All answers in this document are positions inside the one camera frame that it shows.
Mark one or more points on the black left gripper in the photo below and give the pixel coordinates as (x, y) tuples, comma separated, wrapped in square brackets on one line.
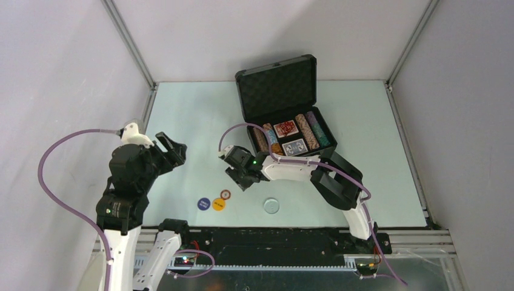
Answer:
[(170, 160)]

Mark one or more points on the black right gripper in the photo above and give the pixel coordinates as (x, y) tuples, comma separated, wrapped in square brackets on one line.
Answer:
[(243, 185)]

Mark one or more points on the orange poker chip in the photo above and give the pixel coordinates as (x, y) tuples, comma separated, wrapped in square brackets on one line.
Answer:
[(225, 194)]

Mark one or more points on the black poker case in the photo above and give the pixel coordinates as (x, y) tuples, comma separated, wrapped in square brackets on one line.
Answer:
[(278, 92)]

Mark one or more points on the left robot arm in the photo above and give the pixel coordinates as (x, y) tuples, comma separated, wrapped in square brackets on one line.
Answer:
[(120, 212)]

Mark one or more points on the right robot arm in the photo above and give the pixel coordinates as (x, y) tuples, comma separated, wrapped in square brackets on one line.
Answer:
[(337, 180)]

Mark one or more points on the red dice set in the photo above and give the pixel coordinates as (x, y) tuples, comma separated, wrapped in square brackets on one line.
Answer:
[(286, 128)]

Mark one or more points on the blue orange chip stack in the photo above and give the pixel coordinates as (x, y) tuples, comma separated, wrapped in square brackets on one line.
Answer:
[(276, 148)]

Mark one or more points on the yellow big blind button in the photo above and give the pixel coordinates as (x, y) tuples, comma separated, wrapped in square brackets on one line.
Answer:
[(218, 204)]

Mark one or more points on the clear dealer button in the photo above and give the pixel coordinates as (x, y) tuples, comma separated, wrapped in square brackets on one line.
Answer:
[(271, 206)]

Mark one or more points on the blue small blind button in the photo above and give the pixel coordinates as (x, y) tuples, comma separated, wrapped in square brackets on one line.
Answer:
[(203, 204)]

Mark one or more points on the blue playing card deck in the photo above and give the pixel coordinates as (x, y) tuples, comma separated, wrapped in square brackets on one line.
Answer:
[(294, 148)]

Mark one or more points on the pink brown chip stack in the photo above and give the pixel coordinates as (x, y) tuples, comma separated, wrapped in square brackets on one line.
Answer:
[(307, 132)]

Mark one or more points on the purple green chip stack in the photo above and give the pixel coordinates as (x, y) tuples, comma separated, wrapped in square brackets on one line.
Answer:
[(317, 129)]

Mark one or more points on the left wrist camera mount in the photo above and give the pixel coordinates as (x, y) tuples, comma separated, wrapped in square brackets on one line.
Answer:
[(131, 134)]

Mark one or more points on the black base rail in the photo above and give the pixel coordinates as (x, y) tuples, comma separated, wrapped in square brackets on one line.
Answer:
[(282, 247)]

